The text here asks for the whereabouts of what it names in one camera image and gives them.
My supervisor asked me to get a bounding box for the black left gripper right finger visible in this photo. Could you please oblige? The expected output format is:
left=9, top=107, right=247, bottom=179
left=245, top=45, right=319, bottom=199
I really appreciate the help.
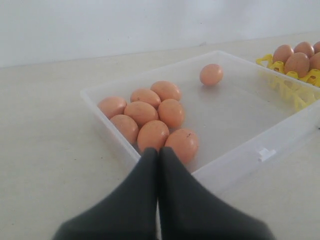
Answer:
left=157, top=147, right=272, bottom=240

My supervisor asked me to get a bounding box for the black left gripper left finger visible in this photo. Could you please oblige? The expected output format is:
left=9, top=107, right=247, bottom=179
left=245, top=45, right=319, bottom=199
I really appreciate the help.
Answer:
left=53, top=148, right=158, bottom=240

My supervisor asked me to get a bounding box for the brown egg packed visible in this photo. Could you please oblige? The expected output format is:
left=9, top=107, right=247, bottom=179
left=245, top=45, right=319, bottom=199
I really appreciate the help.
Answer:
left=284, top=52, right=310, bottom=78
left=309, top=52, right=320, bottom=70
left=293, top=41, right=315, bottom=59
left=313, top=41, right=320, bottom=54
left=272, top=44, right=294, bottom=64

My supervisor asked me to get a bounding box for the brown egg bin front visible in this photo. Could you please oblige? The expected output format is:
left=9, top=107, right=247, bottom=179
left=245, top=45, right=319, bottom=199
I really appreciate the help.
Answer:
left=164, top=128, right=199, bottom=164

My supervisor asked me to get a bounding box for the brown egg bin left-front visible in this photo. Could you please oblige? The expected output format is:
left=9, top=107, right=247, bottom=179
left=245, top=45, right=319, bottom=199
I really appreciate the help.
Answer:
left=137, top=120, right=170, bottom=153

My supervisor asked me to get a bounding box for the brown egg bin far-left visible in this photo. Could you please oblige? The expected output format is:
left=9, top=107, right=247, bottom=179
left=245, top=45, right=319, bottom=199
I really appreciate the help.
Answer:
left=110, top=114, right=139, bottom=145

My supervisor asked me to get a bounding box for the brown egg bin centre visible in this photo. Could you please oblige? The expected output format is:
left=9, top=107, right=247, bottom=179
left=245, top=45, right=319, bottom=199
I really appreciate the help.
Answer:
left=157, top=99, right=185, bottom=129

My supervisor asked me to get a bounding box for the brown egg bin inner-left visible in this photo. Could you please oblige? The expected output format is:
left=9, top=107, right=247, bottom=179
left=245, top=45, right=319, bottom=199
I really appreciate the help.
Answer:
left=123, top=101, right=159, bottom=128

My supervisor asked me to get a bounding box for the brown egg bin back-left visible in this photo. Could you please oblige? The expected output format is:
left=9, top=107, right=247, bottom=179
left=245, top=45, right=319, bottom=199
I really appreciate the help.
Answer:
left=97, top=96, right=127, bottom=119

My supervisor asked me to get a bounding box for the clear plastic bin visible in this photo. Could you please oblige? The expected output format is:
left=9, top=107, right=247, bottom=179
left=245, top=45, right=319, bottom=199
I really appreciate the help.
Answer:
left=80, top=51, right=320, bottom=192

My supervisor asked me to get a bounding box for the brown egg bin back-centre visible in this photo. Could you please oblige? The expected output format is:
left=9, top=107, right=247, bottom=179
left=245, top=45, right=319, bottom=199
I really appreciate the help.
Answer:
left=130, top=88, right=161, bottom=109

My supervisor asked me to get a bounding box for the brown egg bin back-middle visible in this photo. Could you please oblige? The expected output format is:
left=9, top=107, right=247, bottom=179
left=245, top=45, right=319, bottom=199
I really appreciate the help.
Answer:
left=150, top=80, right=182, bottom=102

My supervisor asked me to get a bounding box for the brown egg bin back-right corner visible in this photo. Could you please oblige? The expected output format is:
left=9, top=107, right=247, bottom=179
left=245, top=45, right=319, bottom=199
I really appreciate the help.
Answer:
left=199, top=63, right=224, bottom=86

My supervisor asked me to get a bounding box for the yellow plastic egg tray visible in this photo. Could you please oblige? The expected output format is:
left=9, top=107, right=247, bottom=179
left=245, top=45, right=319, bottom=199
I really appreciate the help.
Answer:
left=255, top=54, right=320, bottom=112

